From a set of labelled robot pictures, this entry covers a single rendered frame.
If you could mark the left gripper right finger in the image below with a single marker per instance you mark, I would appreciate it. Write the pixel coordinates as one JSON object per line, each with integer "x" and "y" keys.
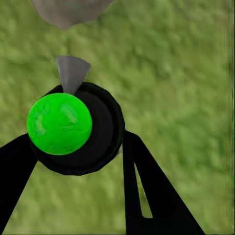
{"x": 170, "y": 214}

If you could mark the tree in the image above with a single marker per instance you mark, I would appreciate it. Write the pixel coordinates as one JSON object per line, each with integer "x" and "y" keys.
{"x": 66, "y": 13}

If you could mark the pesticide atomizer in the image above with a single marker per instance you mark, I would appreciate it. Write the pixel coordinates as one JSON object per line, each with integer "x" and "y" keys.
{"x": 78, "y": 127}

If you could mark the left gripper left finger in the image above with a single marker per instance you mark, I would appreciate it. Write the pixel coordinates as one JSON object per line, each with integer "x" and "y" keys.
{"x": 17, "y": 160}

